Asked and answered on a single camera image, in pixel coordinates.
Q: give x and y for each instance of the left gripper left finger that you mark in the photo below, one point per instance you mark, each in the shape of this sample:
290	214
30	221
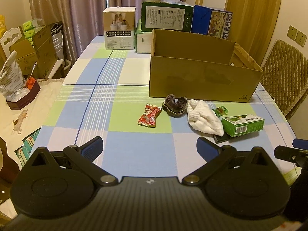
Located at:
83	157

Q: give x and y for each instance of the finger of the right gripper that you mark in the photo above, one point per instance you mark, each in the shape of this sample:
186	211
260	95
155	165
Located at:
292	155
300	144

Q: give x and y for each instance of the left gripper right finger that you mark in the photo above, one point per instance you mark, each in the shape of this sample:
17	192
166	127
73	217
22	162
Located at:
216	157

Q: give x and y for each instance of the black lighter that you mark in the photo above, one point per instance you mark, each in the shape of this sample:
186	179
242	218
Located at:
221	139

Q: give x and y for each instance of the green medicine box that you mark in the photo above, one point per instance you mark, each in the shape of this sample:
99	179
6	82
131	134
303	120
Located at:
239	125

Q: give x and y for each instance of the white cloth sock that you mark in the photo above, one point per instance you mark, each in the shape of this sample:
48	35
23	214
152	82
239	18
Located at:
202	118

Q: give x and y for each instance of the green candy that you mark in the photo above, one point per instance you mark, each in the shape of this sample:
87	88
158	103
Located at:
220	111

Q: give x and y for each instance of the dark velvet scrunchie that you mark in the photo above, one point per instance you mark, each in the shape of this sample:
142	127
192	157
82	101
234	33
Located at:
175	107

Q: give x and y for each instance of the red candy wrapper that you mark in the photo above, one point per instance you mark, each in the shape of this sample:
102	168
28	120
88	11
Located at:
148	118

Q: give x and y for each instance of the quilted tan chair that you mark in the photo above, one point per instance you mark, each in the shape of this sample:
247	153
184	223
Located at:
285	77

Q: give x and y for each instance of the dark wooden tray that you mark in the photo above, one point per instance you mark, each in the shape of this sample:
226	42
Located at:
32	89

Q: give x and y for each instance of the large open cardboard box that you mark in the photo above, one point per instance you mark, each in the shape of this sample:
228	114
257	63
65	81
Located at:
201	67

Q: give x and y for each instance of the white plastic bag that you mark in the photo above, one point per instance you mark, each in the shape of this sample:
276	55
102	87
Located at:
12	80

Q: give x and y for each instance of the brown cardboard box on side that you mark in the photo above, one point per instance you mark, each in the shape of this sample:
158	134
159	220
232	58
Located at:
41	52

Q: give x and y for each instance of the small white green box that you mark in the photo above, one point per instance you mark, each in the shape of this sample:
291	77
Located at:
143	40

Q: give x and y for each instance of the white shopping bag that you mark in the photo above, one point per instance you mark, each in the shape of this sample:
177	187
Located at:
58	38

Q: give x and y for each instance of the blue milk carton box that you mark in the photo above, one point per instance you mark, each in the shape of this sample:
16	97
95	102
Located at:
211	21

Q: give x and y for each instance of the white product box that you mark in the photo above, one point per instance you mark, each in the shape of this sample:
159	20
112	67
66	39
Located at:
119	27

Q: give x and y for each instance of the white chair back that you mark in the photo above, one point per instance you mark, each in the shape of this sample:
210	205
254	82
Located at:
9	38

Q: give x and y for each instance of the wooden door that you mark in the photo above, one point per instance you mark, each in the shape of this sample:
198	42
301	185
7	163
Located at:
253	24

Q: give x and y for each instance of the mauve curtain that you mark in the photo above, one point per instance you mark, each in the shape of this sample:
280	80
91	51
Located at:
82	19

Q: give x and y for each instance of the yellow plastic bag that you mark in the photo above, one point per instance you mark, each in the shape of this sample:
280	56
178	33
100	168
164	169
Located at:
3	28

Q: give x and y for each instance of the green carton box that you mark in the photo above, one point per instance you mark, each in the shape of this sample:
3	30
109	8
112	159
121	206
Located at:
166	14

